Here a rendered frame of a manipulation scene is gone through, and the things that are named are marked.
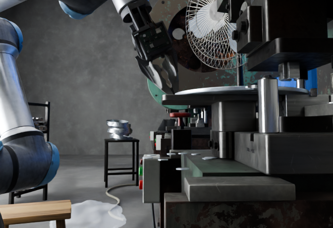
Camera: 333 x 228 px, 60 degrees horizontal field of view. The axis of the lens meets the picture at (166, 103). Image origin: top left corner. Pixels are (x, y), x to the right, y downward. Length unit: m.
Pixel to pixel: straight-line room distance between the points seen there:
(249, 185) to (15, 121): 0.63
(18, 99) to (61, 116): 6.75
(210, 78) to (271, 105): 1.54
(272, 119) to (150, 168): 0.46
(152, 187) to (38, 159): 0.32
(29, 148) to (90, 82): 6.73
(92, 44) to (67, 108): 1.73
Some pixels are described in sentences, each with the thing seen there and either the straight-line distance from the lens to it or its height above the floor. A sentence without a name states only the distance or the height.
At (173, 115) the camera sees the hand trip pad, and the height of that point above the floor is 0.75.
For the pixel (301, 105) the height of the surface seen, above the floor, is 0.76.
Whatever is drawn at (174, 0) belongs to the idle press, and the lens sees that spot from 2.15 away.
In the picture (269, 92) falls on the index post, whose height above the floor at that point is 0.77.
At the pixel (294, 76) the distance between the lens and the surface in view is 0.70.
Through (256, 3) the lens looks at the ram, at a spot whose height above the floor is 0.99.
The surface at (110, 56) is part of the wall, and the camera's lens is 7.54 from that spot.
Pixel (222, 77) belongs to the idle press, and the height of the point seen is 1.05.
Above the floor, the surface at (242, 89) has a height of 0.78.
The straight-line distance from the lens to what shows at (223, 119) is 0.61.
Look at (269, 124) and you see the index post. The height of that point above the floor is 0.72.
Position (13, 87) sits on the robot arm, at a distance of 0.90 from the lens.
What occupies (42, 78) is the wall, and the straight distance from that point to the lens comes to 7.87.
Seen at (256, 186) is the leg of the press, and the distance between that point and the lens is 0.40.
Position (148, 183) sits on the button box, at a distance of 0.86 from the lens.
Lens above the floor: 0.72
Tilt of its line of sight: 4 degrees up
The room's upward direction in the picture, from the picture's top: straight up
